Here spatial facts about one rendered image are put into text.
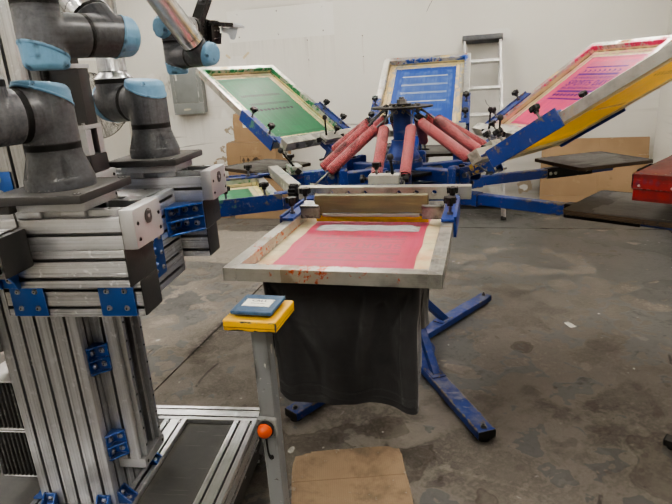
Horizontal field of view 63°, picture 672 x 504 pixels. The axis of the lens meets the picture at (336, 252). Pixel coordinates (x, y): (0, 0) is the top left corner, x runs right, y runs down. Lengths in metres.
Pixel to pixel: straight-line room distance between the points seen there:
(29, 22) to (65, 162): 0.37
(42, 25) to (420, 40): 5.19
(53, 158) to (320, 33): 5.09
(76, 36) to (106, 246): 0.46
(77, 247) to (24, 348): 0.54
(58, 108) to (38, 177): 0.15
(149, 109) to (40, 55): 0.74
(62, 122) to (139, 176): 0.51
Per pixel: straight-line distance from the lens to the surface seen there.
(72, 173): 1.34
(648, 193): 2.05
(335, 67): 6.18
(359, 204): 1.94
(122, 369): 1.76
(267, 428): 1.40
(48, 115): 1.33
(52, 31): 1.07
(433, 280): 1.36
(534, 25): 6.02
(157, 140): 1.77
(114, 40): 1.14
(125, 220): 1.27
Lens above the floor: 1.46
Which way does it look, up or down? 18 degrees down
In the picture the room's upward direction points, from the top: 3 degrees counter-clockwise
